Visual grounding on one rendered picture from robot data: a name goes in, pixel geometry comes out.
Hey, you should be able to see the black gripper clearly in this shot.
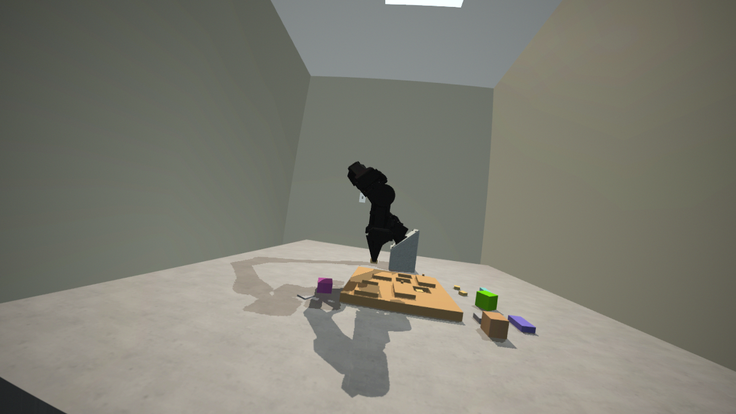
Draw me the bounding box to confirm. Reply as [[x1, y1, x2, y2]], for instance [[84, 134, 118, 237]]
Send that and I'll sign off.
[[365, 208, 394, 262]]

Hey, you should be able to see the orange puzzle board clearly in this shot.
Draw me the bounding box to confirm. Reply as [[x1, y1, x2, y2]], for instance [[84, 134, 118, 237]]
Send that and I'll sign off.
[[339, 266, 463, 321]]

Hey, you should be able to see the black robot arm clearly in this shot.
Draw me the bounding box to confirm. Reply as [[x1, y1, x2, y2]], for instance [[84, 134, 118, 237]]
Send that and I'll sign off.
[[347, 161, 408, 245]]

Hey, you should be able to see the brown cube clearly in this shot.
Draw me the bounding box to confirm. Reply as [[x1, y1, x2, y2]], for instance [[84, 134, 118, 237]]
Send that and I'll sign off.
[[480, 311, 509, 339]]

